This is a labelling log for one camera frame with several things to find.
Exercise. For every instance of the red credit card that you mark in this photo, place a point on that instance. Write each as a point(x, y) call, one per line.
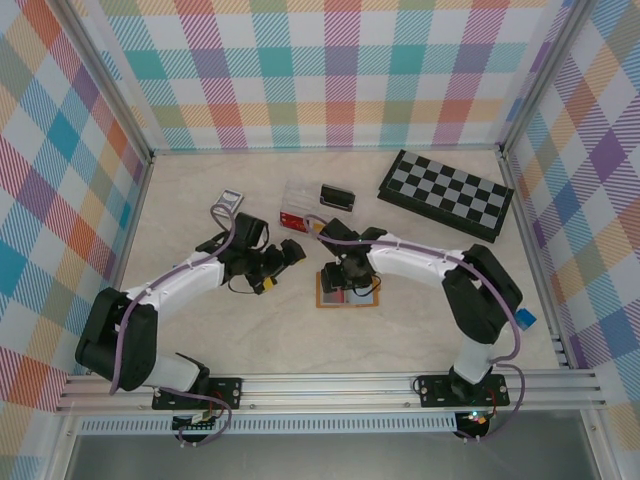
point(292, 222)
point(334, 299)

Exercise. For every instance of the small lit circuit board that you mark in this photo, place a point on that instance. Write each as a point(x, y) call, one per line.
point(475, 417)

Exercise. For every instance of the small black box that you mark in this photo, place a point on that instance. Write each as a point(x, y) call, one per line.
point(337, 197)

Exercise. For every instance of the aluminium table back rail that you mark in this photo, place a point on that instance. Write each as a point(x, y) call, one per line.
point(325, 149)

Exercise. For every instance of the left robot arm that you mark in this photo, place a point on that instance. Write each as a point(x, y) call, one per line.
point(115, 345)

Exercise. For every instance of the aluminium table side rail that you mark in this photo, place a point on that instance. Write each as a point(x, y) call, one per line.
point(520, 210)
point(124, 250)

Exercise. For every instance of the orange leather card holder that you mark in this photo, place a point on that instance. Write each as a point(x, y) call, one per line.
point(368, 301)

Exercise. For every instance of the black grey folding chessboard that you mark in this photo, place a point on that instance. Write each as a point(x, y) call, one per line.
point(445, 192)

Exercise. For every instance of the blue toy brick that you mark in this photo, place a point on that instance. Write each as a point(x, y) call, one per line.
point(525, 319)

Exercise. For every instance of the aluminium frame post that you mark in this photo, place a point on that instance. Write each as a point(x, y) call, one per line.
point(540, 75)
point(110, 80)

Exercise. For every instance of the aluminium mounting rail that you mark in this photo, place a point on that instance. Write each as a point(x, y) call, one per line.
point(325, 392)

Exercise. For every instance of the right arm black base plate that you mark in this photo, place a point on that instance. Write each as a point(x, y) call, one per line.
point(435, 390)

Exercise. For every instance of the clear acrylic card organizer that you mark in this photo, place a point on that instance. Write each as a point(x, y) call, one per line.
point(300, 197)

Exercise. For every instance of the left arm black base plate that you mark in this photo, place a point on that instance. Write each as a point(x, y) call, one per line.
point(227, 392)

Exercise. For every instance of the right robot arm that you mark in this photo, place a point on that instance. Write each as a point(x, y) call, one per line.
point(485, 295)

